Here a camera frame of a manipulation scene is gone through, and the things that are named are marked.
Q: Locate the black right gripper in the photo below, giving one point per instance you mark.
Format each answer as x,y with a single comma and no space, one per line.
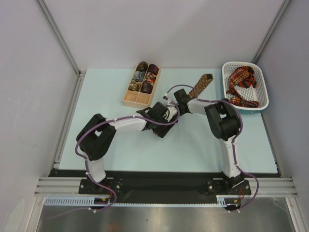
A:
182,95

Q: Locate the left aluminium side rail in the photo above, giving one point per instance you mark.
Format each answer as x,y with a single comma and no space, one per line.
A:
67,122

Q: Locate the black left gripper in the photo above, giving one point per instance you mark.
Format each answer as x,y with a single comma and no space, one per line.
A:
161,131

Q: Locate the red plaid tie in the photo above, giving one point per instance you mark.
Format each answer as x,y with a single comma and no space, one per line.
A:
235,79

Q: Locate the wooden compartment box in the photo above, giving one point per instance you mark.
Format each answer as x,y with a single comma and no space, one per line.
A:
138,99

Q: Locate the white slotted cable duct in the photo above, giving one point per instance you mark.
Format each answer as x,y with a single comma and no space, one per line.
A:
104,201

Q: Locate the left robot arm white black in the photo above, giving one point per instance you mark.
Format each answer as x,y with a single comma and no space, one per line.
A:
94,140

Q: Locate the white teal plastic basket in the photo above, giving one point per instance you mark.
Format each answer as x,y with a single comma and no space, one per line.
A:
252,94

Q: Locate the brown floral tie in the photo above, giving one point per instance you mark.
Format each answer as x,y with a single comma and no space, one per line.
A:
201,85

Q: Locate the rolled colourful patterned tie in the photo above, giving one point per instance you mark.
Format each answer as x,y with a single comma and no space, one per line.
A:
150,78

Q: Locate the rolled camouflage tie top left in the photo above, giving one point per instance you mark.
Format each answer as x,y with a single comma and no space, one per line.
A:
142,67

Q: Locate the aluminium front rail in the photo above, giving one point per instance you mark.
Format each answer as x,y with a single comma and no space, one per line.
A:
268,187

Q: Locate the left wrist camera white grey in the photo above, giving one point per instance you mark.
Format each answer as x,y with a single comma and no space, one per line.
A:
171,112

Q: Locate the aluminium corner post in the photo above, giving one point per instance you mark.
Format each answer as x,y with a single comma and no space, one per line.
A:
58,35
271,31

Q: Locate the right aluminium corner post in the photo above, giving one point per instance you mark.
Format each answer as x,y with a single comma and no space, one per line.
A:
271,31

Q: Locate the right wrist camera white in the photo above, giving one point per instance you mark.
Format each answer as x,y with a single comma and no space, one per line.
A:
167,98

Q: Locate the rolled dark red tie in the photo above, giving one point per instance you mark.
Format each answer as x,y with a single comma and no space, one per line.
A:
152,68

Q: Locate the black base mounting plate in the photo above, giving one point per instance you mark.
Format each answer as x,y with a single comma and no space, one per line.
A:
166,187

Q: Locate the rolled dark purple tie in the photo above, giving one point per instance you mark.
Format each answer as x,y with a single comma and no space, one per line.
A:
147,87

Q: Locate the left aluminium corner post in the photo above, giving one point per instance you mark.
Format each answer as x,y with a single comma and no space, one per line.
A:
58,35

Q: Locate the rolled blue grey tie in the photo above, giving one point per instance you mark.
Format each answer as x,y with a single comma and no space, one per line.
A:
138,76

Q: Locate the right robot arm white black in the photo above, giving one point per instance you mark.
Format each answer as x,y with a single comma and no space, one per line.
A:
225,124

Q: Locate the rolled green camouflage tie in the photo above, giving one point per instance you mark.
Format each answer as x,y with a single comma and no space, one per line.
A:
134,86

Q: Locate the red navy striped tie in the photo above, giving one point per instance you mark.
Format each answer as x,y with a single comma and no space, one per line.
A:
249,81

